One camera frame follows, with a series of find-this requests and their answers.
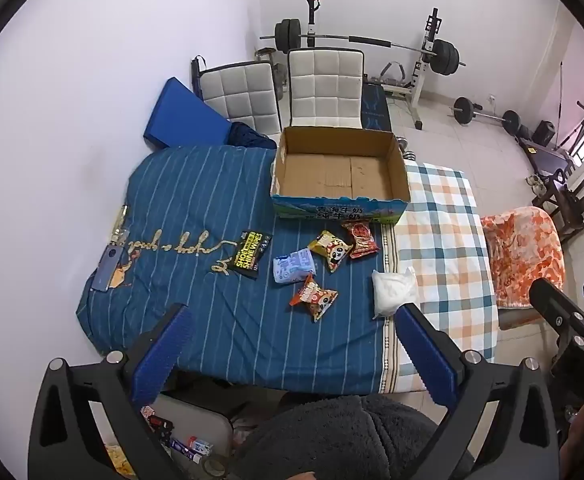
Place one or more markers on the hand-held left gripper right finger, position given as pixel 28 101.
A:
pixel 429 360

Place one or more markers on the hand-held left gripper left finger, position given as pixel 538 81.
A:
pixel 164 355

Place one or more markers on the white plastic bag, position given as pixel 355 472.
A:
pixel 394 292

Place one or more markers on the orange panda snack packet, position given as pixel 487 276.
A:
pixel 314 297

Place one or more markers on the black wipes packet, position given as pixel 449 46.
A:
pixel 252 255

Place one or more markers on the red snack packet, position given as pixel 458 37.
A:
pixel 362 239

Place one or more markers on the yellow panda snack packet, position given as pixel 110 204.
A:
pixel 332 251

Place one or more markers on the light blue tissue pack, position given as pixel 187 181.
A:
pixel 293 266

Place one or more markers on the cardboard box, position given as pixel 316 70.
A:
pixel 339 175

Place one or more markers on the person's right forearm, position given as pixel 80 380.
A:
pixel 581 435

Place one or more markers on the orange floral blanket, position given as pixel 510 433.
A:
pixel 522 255

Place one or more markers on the dark wooden chair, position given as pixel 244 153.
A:
pixel 579 195

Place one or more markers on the blue smartphone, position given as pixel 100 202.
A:
pixel 106 270

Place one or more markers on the person's grey fleece clothing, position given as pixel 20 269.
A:
pixel 347 435

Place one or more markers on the plaid bed sheet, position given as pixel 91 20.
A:
pixel 442 240

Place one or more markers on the tape roll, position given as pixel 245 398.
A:
pixel 215 467

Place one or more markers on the pair of shoes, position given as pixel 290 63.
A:
pixel 537 184

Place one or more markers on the black exercise machine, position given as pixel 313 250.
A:
pixel 552 155

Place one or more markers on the blue striped blanket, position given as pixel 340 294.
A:
pixel 196 200

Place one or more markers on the black speaker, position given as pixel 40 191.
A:
pixel 543 132

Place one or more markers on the chrome dumbbell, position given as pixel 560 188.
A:
pixel 408 149

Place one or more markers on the short barbell with black plates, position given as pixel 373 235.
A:
pixel 464 111

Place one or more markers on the dark blue cloth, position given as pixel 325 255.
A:
pixel 249 136

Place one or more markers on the blue foam mat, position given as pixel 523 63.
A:
pixel 184 115

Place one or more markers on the black weight bench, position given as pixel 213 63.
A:
pixel 376 107

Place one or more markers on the white barbell rack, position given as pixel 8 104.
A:
pixel 422 75

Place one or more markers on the left white padded chair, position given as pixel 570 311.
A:
pixel 239 95

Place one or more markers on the white padded chair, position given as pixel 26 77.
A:
pixel 324 87
pixel 239 95

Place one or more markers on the racked barbell with black plates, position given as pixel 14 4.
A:
pixel 444 55

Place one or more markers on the right white padded chair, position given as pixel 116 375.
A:
pixel 324 87

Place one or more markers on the black folded frame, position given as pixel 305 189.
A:
pixel 195 75

